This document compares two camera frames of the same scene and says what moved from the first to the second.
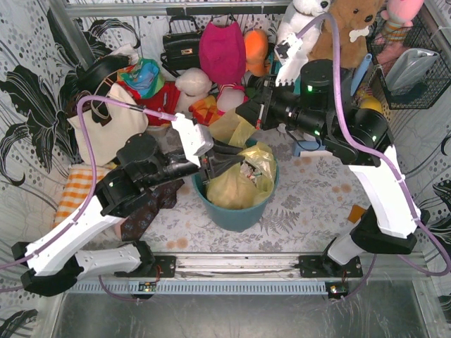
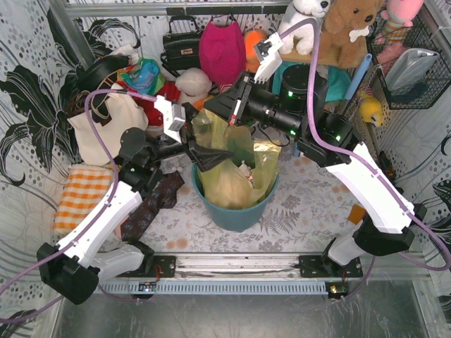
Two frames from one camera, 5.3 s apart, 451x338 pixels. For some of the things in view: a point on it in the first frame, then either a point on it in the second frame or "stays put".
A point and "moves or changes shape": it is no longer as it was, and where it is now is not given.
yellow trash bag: (230, 189) moves or changes shape
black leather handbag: (181, 51) stays put
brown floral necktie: (157, 198) stays put
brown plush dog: (354, 18) stays put
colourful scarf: (144, 77) stays put
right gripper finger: (251, 110) -> (223, 105)
